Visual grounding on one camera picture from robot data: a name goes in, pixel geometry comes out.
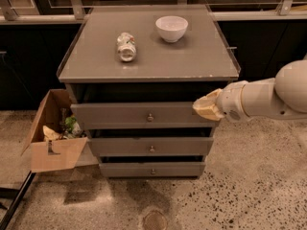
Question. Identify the yellowed gripper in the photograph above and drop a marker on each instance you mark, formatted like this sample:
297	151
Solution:
230	102

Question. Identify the grey top drawer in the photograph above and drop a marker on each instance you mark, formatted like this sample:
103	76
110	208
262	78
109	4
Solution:
138	115

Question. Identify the grey drawer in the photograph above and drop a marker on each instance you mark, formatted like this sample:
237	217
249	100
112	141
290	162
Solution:
150	146
160	169
138	115

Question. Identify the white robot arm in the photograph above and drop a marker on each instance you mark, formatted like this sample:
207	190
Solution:
283	97

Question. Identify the grey drawer cabinet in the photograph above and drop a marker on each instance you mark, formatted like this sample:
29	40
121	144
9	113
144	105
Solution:
162	72

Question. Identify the grey middle drawer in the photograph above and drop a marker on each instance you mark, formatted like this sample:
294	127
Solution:
150	146

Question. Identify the grey bottom drawer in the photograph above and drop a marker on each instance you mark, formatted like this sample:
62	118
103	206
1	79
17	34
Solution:
160	169

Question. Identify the open cardboard box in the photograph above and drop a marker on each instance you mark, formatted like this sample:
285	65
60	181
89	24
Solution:
55	155

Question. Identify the white ceramic bowl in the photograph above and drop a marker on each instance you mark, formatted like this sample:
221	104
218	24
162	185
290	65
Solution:
171	28

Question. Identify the crushed white can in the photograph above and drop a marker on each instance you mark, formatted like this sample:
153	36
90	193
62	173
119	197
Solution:
126	48

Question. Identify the round floor drain cover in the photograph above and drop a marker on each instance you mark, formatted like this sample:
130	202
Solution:
154	220

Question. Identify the green trash in box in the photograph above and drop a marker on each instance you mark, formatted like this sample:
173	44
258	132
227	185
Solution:
69	122

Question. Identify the crumpled paper in box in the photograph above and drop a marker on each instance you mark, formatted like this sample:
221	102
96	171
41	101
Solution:
49	134

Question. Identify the black metal bar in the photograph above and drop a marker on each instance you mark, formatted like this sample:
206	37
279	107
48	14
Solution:
15	195

